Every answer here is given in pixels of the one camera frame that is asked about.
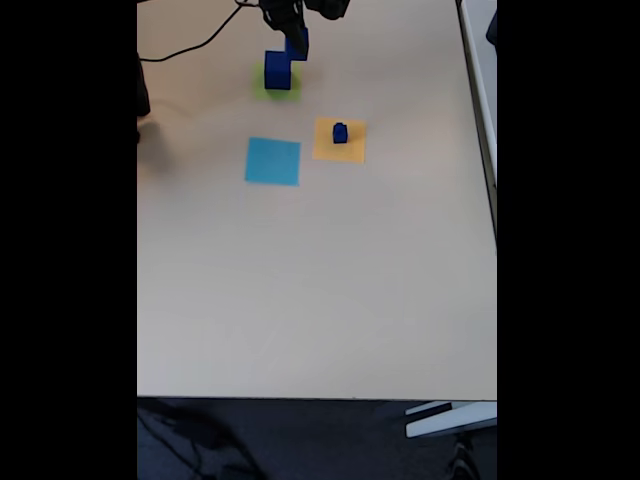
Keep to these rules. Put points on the medium blue cube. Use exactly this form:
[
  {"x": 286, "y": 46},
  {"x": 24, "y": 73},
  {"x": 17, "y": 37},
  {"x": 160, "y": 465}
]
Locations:
[{"x": 296, "y": 52}]

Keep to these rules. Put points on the large blue cube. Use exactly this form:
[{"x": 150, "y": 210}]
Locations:
[{"x": 276, "y": 75}]

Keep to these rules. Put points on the small blue cube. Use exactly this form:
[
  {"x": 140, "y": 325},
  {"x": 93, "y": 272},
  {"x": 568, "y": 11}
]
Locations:
[{"x": 340, "y": 136}]

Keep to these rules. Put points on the green paper square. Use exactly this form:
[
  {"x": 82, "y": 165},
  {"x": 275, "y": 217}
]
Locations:
[{"x": 257, "y": 87}]

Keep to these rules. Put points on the orange paper square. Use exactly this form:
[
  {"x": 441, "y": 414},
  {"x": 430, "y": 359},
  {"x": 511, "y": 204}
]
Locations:
[{"x": 325, "y": 150}]

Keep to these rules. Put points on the light blue paper square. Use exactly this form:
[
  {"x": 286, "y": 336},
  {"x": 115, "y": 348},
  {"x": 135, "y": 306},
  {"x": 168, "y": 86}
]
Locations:
[{"x": 272, "y": 162}]

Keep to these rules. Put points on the white neighbouring table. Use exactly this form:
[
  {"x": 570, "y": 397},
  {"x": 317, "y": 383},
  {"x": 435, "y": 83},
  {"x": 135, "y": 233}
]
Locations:
[{"x": 482, "y": 100}]

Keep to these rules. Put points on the dark blue object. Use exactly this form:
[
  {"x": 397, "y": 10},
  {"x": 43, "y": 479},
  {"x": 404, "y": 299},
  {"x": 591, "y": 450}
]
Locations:
[{"x": 493, "y": 30}]

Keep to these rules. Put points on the white table foot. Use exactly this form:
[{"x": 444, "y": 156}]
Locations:
[{"x": 450, "y": 420}]

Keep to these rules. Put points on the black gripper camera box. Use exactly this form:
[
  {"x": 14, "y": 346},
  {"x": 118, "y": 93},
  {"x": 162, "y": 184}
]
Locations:
[{"x": 330, "y": 7}]

